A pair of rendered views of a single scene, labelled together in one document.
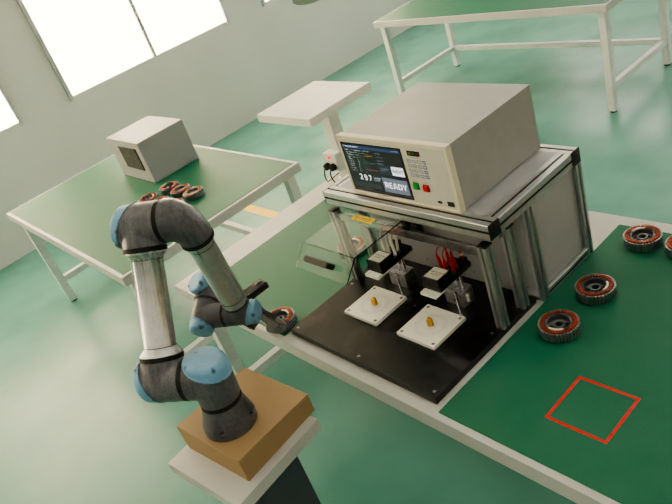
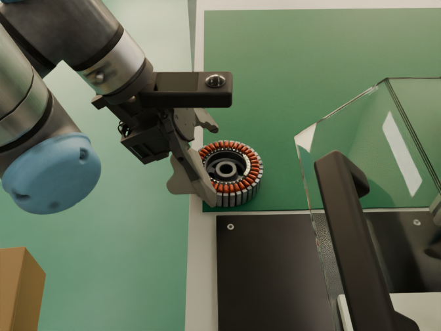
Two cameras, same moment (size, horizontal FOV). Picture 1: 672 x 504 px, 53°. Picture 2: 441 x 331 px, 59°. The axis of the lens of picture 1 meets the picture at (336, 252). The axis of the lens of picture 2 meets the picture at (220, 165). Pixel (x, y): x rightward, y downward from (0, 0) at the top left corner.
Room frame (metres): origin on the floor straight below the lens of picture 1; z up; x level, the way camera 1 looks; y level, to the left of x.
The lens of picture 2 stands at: (1.59, 0.07, 1.23)
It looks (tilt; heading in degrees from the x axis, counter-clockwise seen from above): 49 degrees down; 31
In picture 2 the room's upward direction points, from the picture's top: straight up
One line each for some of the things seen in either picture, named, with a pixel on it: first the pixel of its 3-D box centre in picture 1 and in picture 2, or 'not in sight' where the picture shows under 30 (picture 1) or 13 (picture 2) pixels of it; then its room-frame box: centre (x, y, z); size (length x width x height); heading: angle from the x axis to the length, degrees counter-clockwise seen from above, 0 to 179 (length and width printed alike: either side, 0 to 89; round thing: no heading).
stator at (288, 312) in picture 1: (280, 320); (226, 172); (1.93, 0.26, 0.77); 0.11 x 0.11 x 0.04
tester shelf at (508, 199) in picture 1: (443, 177); not in sight; (1.87, -0.39, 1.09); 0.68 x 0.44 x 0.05; 32
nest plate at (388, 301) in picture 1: (375, 305); not in sight; (1.80, -0.06, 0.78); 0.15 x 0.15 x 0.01; 32
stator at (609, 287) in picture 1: (595, 288); not in sight; (1.50, -0.66, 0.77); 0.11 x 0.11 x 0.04
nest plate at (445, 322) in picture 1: (431, 326); not in sight; (1.59, -0.19, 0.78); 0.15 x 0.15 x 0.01; 32
